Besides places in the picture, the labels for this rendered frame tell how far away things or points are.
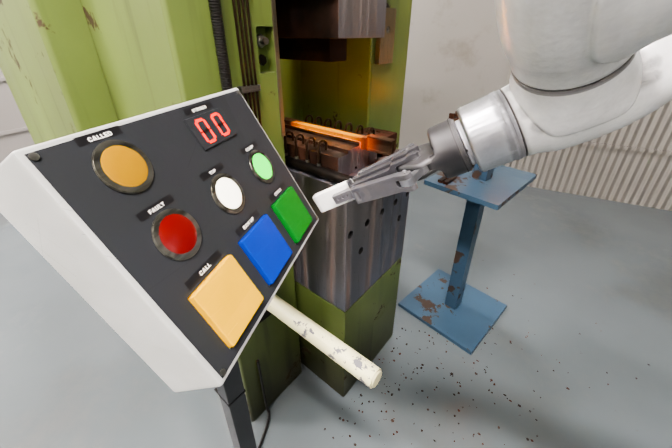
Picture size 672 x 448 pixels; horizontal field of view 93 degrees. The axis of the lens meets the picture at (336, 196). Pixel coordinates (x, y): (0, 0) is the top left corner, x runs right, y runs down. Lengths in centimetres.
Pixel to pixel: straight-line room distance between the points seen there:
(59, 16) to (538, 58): 104
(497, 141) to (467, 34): 288
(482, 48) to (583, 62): 292
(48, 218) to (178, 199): 11
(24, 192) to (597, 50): 47
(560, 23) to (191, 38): 61
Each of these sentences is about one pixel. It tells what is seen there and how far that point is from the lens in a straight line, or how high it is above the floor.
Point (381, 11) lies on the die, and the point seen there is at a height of 133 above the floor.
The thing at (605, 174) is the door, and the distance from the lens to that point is 350.
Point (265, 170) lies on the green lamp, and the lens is 53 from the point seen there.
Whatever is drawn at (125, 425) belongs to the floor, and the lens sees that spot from 163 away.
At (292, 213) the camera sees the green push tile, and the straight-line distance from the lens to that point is 53.
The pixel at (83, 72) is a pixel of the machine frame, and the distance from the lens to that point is 113.
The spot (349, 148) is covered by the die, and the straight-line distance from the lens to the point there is 91.
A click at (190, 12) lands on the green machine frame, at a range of 74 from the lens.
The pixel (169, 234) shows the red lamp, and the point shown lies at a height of 110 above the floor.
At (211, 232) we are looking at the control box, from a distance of 41.
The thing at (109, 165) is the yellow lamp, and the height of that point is 117.
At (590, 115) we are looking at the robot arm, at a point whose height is 121.
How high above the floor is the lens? 128
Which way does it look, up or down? 27 degrees down
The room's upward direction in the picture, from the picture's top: straight up
